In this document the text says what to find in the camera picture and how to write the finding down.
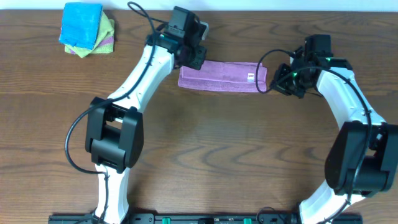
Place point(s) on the purple folded cloth in stack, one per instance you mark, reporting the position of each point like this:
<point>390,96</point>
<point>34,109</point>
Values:
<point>106,46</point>

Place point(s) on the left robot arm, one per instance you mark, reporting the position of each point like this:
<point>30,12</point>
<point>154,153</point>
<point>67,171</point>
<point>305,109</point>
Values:
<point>115,132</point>

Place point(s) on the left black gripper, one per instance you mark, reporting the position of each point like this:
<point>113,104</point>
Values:
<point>193,58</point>

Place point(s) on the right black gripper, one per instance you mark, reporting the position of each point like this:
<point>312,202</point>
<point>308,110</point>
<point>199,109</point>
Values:
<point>282,81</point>

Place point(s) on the green folded cloth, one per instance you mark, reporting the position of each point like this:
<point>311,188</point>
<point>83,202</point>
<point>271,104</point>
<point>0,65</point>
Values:
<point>106,29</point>

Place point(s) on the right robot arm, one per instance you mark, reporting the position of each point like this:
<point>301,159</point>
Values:
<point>363,158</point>

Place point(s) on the blue folded cloth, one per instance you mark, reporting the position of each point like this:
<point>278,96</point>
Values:
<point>80,24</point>

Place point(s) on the purple microfiber cloth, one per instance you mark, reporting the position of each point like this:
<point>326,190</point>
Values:
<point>238,77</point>

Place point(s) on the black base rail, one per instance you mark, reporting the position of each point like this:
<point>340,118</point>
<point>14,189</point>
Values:
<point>148,218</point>

